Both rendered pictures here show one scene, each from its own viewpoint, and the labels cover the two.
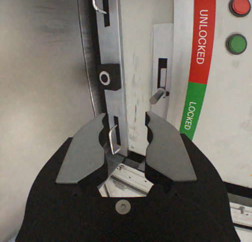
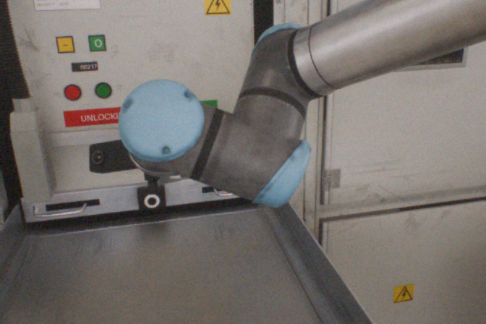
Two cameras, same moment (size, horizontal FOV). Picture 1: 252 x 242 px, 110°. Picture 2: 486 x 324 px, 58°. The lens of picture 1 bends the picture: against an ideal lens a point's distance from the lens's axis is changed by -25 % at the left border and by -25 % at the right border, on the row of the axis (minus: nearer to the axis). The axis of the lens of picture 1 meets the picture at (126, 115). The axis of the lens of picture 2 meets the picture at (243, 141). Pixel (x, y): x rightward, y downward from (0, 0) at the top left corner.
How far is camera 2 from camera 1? 73 cm
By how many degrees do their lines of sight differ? 22
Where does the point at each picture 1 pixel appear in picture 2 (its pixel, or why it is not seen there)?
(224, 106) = not seen: hidden behind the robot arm
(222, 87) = not seen: hidden behind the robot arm
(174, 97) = not seen: hidden behind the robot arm
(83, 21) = (92, 227)
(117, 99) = (178, 188)
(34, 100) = (158, 255)
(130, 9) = (83, 178)
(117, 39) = (112, 189)
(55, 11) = (81, 245)
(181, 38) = (108, 136)
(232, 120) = (168, 72)
